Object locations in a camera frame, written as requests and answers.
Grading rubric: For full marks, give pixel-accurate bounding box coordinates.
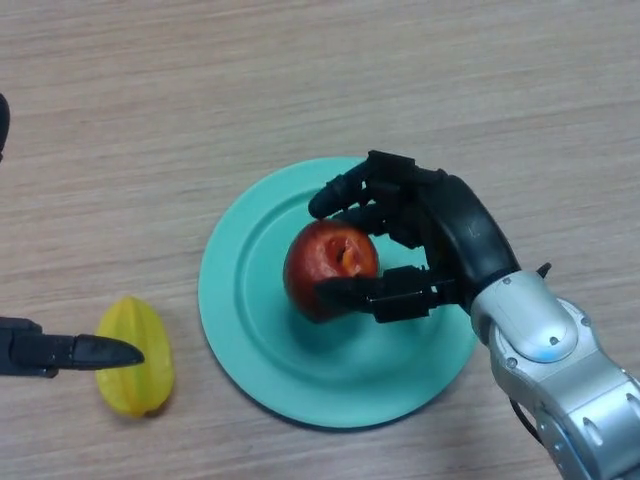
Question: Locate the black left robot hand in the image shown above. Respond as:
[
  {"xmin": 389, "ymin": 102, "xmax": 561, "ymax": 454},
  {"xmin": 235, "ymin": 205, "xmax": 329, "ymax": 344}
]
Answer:
[{"xmin": 0, "ymin": 92, "xmax": 146, "ymax": 379}]

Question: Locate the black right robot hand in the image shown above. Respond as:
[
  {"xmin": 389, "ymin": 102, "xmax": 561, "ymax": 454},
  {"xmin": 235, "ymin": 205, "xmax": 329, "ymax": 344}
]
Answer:
[{"xmin": 307, "ymin": 149, "xmax": 522, "ymax": 324}]

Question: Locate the red apple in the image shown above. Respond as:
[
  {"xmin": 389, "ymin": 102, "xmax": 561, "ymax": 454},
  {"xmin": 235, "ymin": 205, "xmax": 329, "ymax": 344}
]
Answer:
[{"xmin": 282, "ymin": 219, "xmax": 380, "ymax": 324}]

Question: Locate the green round plate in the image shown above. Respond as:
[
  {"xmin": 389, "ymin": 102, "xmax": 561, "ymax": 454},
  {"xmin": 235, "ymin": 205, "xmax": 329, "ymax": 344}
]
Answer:
[{"xmin": 197, "ymin": 157, "xmax": 479, "ymax": 430}]

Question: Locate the yellow starfruit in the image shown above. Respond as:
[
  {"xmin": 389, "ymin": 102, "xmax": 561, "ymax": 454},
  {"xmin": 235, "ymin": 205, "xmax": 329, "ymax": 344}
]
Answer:
[{"xmin": 94, "ymin": 295, "xmax": 176, "ymax": 419}]

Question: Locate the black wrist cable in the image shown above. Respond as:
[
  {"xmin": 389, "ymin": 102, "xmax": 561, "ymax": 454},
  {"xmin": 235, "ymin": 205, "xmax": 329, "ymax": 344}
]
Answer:
[{"xmin": 509, "ymin": 262, "xmax": 553, "ymax": 445}]

